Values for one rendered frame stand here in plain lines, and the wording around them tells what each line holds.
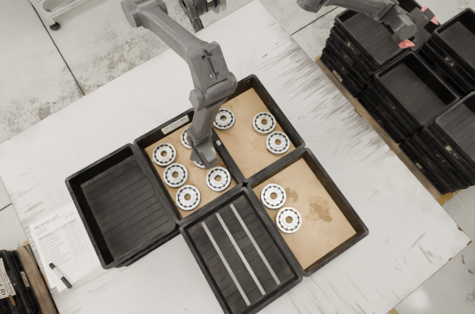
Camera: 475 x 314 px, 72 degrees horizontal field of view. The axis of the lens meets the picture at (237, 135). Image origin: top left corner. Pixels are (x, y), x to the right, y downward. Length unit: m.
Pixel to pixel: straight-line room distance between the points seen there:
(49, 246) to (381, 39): 2.09
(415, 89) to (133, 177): 1.72
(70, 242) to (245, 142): 0.88
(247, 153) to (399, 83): 1.20
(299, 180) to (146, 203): 0.64
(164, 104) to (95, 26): 1.48
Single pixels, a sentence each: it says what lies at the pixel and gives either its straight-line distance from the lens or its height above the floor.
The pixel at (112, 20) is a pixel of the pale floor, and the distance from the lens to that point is 3.03.
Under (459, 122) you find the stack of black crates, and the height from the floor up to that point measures 0.49.
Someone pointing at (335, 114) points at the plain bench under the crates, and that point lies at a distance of 1.69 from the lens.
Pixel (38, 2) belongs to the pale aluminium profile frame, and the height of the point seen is 0.28.
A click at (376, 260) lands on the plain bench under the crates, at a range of 1.60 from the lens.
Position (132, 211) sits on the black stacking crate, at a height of 0.83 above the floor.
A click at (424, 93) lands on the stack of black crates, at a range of 2.31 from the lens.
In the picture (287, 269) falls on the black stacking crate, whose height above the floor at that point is 0.83.
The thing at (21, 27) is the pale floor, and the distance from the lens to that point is 3.34.
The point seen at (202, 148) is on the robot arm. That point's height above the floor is 1.11.
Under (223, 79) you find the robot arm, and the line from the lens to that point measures 0.76.
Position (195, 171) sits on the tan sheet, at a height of 0.83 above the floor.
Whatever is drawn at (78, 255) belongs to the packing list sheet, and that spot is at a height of 0.70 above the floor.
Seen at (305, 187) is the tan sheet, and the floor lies 0.83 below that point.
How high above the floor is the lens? 2.20
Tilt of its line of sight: 70 degrees down
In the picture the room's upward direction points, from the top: 3 degrees counter-clockwise
